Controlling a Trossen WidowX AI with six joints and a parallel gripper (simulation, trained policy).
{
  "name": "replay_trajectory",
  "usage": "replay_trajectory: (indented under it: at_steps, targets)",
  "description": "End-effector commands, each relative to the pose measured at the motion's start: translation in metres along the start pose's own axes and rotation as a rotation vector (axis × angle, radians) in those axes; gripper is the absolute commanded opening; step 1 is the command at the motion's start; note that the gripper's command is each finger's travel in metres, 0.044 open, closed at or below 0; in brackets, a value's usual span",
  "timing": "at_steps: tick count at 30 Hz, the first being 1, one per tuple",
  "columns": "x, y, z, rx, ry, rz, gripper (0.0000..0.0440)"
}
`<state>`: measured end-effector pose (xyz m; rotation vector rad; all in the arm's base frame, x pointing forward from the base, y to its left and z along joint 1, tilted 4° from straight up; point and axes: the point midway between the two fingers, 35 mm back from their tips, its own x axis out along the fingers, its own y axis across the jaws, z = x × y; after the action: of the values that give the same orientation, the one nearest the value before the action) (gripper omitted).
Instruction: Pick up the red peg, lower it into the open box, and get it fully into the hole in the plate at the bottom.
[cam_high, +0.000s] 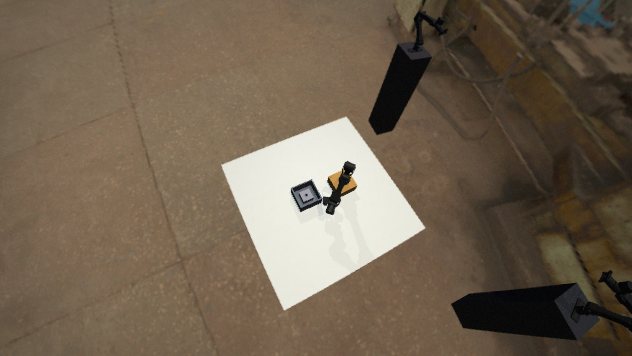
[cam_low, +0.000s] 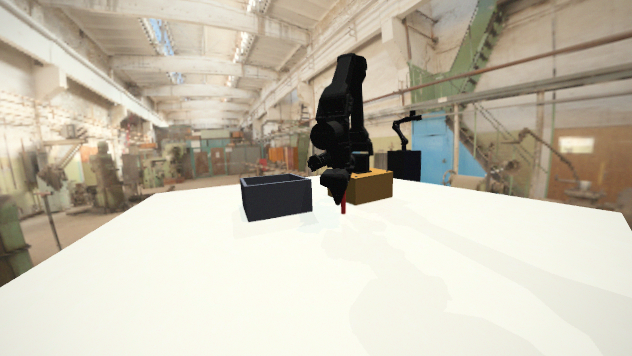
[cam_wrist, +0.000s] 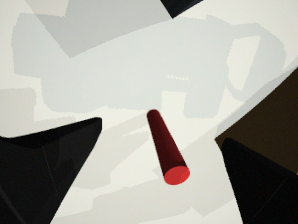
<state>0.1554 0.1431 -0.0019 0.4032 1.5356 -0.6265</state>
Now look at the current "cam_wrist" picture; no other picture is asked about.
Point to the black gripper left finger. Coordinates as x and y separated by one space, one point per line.
37 170

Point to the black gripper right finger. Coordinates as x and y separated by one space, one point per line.
266 193

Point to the red peg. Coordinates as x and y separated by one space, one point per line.
173 167

